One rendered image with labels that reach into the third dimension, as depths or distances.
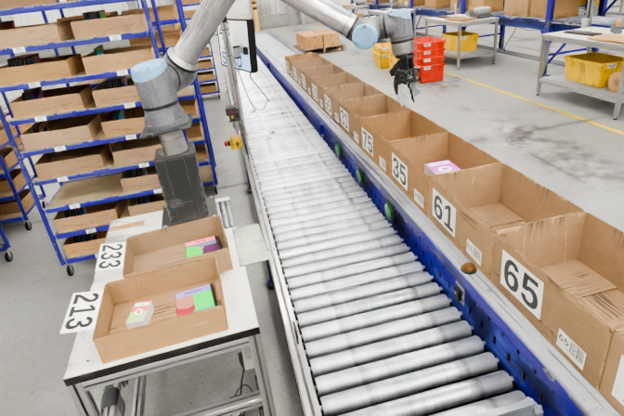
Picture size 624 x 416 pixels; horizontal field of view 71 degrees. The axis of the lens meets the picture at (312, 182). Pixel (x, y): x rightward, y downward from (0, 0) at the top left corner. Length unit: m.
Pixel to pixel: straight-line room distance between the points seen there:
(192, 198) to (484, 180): 1.26
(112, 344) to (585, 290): 1.34
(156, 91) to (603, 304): 1.71
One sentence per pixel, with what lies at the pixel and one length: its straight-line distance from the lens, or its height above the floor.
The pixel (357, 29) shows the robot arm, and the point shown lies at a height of 1.54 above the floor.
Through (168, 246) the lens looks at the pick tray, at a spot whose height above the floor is 0.76.
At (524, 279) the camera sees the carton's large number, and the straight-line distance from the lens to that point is 1.25.
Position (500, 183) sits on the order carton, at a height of 0.97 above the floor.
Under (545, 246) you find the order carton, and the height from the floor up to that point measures 0.96.
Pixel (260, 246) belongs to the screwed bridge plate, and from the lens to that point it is 1.84.
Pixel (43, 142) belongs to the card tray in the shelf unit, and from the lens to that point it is 3.21.
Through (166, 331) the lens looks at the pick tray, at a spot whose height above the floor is 0.81.
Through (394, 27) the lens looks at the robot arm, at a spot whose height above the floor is 1.52.
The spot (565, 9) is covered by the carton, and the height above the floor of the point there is 0.91.
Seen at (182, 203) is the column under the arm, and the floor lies 0.85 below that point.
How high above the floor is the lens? 1.73
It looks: 25 degrees down
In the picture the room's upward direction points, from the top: 6 degrees counter-clockwise
